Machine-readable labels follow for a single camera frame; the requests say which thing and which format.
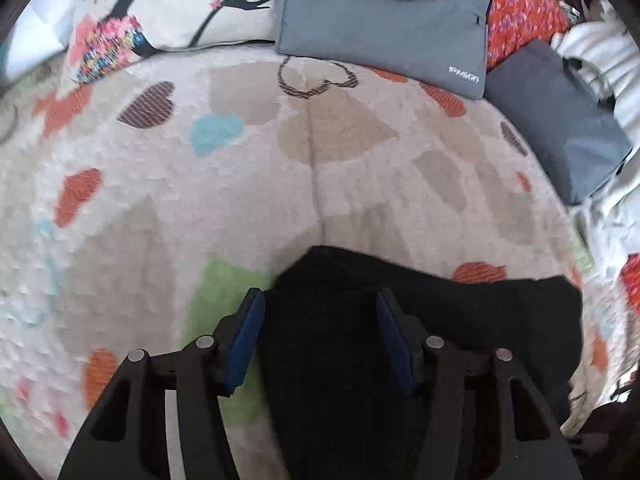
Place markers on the white pillow with girl print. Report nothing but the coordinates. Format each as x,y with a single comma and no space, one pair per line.
110,35

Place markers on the dark grey laptop bag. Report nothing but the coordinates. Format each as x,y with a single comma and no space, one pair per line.
578,144

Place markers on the light grey IPASON laptop bag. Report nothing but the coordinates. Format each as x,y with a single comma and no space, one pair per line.
440,42

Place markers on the heart-patterned quilt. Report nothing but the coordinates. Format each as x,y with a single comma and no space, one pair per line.
136,211

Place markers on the black pants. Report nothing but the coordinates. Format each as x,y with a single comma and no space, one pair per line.
376,371

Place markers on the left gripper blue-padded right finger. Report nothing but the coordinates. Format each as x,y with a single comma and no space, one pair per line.
484,418

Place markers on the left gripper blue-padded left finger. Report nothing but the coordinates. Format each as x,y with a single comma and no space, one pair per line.
124,436

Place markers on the red floral pillow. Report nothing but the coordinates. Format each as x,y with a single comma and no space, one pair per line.
514,23

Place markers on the plain white pillow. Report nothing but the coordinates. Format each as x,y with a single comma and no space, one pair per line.
41,31

